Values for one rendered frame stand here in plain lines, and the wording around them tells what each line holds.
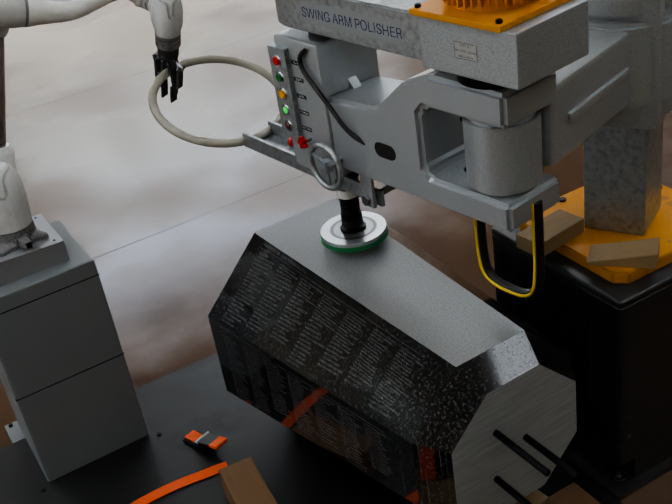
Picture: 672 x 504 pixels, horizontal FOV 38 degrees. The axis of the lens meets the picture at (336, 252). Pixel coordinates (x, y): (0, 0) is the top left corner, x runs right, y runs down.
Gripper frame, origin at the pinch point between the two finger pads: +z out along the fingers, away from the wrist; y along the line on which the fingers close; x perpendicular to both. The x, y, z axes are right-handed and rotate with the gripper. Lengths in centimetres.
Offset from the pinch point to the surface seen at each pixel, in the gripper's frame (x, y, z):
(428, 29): -36, 112, -100
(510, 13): -34, 129, -112
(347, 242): -27, 96, -8
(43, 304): -82, 15, 34
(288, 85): -25, 67, -53
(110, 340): -68, 31, 55
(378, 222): -13, 99, -8
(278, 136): -2, 51, -9
